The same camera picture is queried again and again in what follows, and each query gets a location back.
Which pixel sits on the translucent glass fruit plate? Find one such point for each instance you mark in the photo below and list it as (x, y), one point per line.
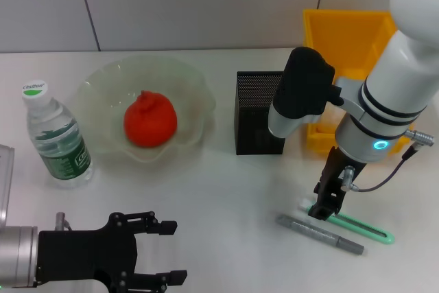
(192, 114)

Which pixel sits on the mint green utility knife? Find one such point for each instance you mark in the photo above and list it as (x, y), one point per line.
(363, 228)

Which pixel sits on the clear green-label water bottle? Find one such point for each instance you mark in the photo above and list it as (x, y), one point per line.
(58, 149)

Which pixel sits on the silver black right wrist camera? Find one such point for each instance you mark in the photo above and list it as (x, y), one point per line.
(302, 90)

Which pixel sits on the yellow plastic bin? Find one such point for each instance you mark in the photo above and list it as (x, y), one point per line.
(343, 35)

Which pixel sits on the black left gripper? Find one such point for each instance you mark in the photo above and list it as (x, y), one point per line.
(89, 252)

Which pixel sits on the orange fruit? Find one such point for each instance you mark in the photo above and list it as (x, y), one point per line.
(151, 125)

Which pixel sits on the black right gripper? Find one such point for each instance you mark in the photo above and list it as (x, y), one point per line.
(337, 169)

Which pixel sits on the grey marker pen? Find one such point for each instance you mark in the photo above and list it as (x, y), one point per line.
(315, 231)

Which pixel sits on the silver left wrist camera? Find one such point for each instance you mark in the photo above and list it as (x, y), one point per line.
(6, 186)

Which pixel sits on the black mesh pen holder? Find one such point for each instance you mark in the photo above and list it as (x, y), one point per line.
(254, 107)

